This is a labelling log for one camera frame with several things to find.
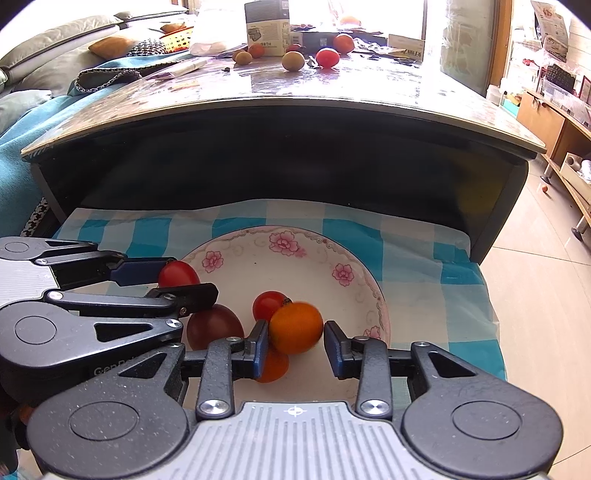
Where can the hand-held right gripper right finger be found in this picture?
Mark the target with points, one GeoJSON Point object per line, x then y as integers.
{"type": "Point", "coordinates": [333, 350]}

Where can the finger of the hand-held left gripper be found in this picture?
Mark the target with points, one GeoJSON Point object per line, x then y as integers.
{"type": "Point", "coordinates": [138, 272]}
{"type": "Point", "coordinates": [194, 295]}

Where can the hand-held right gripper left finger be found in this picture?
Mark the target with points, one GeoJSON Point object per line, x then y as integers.
{"type": "Point", "coordinates": [261, 346]}

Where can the small orange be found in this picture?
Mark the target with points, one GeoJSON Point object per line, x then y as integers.
{"type": "Point", "coordinates": [276, 367]}
{"type": "Point", "coordinates": [296, 326]}

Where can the red tomato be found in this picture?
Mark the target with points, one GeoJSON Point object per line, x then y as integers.
{"type": "Point", "coordinates": [268, 304]}
{"type": "Point", "coordinates": [180, 273]}
{"type": "Point", "coordinates": [327, 57]}

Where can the dark purple tomato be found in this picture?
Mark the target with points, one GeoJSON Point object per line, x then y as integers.
{"type": "Point", "coordinates": [217, 325]}

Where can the white floral plate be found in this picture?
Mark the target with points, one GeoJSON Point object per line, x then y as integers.
{"type": "Point", "coordinates": [295, 263]}

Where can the blue checkered tablecloth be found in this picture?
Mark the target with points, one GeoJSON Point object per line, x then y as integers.
{"type": "Point", "coordinates": [415, 258]}

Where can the teal blanket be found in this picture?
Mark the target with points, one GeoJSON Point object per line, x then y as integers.
{"type": "Point", "coordinates": [18, 161]}

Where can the dark coffee table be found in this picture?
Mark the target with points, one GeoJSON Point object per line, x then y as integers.
{"type": "Point", "coordinates": [277, 152]}

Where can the grey crochet cloth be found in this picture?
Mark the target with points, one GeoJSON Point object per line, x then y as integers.
{"type": "Point", "coordinates": [106, 77]}

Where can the white paper packet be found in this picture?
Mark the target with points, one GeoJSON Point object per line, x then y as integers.
{"type": "Point", "coordinates": [182, 69]}

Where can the houndstooth cushion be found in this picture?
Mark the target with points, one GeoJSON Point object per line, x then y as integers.
{"type": "Point", "coordinates": [147, 46]}

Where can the orange cushion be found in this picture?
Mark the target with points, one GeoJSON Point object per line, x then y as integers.
{"type": "Point", "coordinates": [113, 46]}

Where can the yellow plastic basket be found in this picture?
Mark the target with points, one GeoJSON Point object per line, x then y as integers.
{"type": "Point", "coordinates": [178, 39]}

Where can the brown round fruit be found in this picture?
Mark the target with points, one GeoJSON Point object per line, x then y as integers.
{"type": "Point", "coordinates": [243, 57]}

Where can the grey sofa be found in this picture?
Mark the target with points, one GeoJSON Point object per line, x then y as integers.
{"type": "Point", "coordinates": [55, 41]}

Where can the white plastic bag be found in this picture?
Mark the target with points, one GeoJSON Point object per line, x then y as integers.
{"type": "Point", "coordinates": [210, 37]}

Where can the orange-red round fruit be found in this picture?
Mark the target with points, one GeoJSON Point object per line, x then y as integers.
{"type": "Point", "coordinates": [256, 50]}

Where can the tan round fruit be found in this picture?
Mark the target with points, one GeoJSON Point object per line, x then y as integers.
{"type": "Point", "coordinates": [293, 60]}

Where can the grey cardboard box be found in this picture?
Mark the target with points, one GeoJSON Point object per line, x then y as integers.
{"type": "Point", "coordinates": [268, 27]}

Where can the orange tomato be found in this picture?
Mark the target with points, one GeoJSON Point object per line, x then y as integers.
{"type": "Point", "coordinates": [343, 44]}

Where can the teal box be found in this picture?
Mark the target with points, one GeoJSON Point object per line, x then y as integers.
{"type": "Point", "coordinates": [510, 107]}

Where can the white plastic container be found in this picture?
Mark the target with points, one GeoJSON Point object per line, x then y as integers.
{"type": "Point", "coordinates": [495, 94]}

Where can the wooden media cabinet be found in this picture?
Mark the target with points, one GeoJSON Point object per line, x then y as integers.
{"type": "Point", "coordinates": [540, 124]}

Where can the orange round fruit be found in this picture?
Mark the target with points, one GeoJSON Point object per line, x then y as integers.
{"type": "Point", "coordinates": [349, 20]}

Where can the printed paper sign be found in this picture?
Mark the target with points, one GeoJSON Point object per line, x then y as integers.
{"type": "Point", "coordinates": [551, 21]}

